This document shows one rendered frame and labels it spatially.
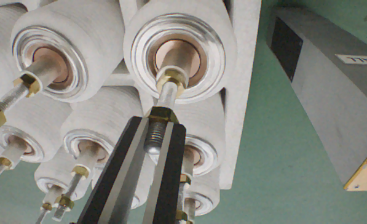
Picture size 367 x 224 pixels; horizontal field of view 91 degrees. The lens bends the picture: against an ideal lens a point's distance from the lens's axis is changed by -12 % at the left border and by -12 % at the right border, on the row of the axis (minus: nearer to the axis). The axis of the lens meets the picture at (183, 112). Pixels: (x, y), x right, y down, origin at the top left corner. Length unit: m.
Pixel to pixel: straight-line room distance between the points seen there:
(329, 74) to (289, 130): 0.39
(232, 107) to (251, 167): 0.44
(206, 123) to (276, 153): 0.46
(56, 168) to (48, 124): 0.10
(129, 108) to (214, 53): 0.16
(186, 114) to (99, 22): 0.13
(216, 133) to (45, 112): 0.24
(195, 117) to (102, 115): 0.11
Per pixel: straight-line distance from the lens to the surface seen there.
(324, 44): 0.26
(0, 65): 0.27
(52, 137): 0.33
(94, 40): 0.20
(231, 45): 0.16
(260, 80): 0.48
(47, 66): 0.20
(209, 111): 0.24
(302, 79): 0.27
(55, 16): 0.20
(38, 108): 0.33
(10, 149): 0.34
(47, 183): 0.42
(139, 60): 0.17
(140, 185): 0.34
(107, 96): 0.28
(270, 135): 0.59
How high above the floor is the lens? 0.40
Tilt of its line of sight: 50 degrees down
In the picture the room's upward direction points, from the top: 171 degrees counter-clockwise
